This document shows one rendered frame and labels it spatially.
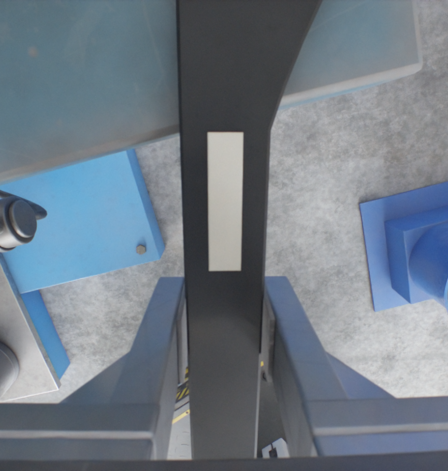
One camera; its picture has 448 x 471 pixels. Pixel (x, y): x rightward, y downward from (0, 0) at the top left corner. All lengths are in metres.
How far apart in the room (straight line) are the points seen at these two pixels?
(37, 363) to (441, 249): 1.37
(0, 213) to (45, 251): 0.48
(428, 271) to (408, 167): 0.39
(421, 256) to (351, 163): 0.38
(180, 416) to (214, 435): 1.03
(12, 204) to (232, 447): 0.71
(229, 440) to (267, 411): 1.03
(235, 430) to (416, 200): 1.28
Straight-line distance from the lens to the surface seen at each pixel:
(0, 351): 1.42
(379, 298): 1.46
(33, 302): 1.43
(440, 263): 1.16
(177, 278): 0.15
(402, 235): 1.25
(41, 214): 0.93
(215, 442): 0.18
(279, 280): 0.15
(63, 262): 1.25
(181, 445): 1.29
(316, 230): 1.29
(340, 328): 1.48
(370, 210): 1.32
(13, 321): 1.38
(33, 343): 1.40
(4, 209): 0.80
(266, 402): 1.18
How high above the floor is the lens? 1.19
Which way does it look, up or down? 74 degrees down
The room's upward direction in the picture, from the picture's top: 175 degrees clockwise
